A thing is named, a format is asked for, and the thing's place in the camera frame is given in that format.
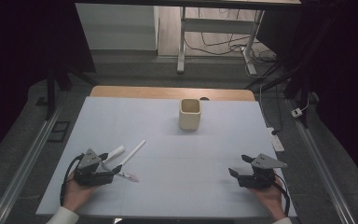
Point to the dark curtain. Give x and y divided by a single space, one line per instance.
18 46
345 62

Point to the dark round table grommet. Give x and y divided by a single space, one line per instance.
204 99

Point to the white cabinet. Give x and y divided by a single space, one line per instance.
115 28

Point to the aluminium rail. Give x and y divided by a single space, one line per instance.
21 168
323 165

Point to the cream square pen holder cup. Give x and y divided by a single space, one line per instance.
189 119

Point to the white table mat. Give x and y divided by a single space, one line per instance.
174 177

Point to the black metal stand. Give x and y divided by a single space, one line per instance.
50 90
292 81

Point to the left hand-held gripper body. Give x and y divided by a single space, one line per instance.
90 177

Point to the person's left hand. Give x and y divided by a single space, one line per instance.
76 196

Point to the thin white pen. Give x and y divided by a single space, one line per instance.
133 152

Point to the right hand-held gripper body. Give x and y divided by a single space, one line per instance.
259 180

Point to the black floor plate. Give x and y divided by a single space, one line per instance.
59 131

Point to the person's right hand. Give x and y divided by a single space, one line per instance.
270 199

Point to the white desk frame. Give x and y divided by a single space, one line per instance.
217 26

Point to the white power strip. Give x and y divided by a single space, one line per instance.
276 141

